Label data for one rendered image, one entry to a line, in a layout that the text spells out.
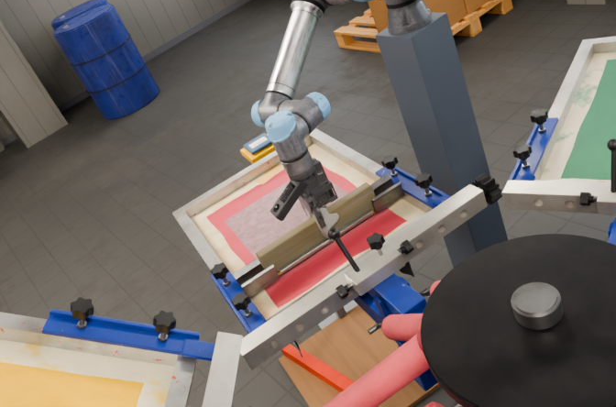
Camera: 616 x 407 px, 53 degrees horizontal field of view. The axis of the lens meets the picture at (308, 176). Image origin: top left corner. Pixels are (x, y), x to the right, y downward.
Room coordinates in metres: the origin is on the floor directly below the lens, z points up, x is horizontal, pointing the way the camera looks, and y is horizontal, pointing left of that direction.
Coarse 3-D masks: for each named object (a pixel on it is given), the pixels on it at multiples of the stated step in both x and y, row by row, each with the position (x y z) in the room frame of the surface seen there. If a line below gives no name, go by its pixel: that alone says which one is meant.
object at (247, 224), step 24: (264, 192) 1.79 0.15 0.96; (216, 216) 1.78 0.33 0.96; (240, 216) 1.71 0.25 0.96; (264, 216) 1.65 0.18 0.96; (288, 216) 1.59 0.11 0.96; (240, 240) 1.58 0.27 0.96; (264, 240) 1.53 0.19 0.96; (312, 264) 1.33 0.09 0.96; (336, 264) 1.28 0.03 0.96; (288, 288) 1.28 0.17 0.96
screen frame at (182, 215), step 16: (320, 144) 1.91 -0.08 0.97; (336, 144) 1.83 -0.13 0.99; (272, 160) 1.93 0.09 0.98; (352, 160) 1.68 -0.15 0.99; (368, 160) 1.64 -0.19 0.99; (240, 176) 1.90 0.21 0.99; (256, 176) 1.91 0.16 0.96; (368, 176) 1.60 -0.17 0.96; (208, 192) 1.89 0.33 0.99; (224, 192) 1.88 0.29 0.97; (192, 208) 1.85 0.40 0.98; (192, 224) 1.73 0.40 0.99; (192, 240) 1.64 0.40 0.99; (208, 256) 1.52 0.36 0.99; (336, 272) 1.21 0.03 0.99
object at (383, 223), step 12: (324, 168) 1.78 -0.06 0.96; (276, 180) 1.84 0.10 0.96; (288, 180) 1.80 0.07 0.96; (336, 180) 1.67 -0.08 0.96; (276, 192) 1.76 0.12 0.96; (336, 192) 1.60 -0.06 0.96; (348, 192) 1.58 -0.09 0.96; (300, 204) 1.63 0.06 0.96; (300, 216) 1.57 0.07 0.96; (372, 216) 1.41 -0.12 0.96; (384, 216) 1.39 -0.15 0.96; (396, 216) 1.37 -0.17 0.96; (360, 228) 1.38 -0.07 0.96; (372, 228) 1.36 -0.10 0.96; (384, 228) 1.34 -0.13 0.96; (348, 240) 1.36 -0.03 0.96; (360, 240) 1.34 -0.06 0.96; (336, 252) 1.33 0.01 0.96; (360, 252) 1.29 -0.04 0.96
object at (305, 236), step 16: (352, 192) 1.40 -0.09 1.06; (368, 192) 1.40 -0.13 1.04; (336, 208) 1.37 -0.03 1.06; (352, 208) 1.38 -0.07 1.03; (368, 208) 1.39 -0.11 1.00; (304, 224) 1.36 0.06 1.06; (336, 224) 1.37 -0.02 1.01; (288, 240) 1.33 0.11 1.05; (304, 240) 1.34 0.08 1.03; (320, 240) 1.35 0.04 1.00; (272, 256) 1.32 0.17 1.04; (288, 256) 1.33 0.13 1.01
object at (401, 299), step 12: (396, 276) 1.05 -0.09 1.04; (372, 288) 1.05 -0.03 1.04; (384, 288) 1.03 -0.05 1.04; (396, 288) 1.01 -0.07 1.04; (408, 288) 1.00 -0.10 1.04; (384, 300) 1.00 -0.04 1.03; (396, 300) 0.98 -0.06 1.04; (408, 300) 0.97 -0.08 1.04; (420, 300) 0.95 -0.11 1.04; (396, 312) 0.96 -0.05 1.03; (408, 312) 0.94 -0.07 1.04
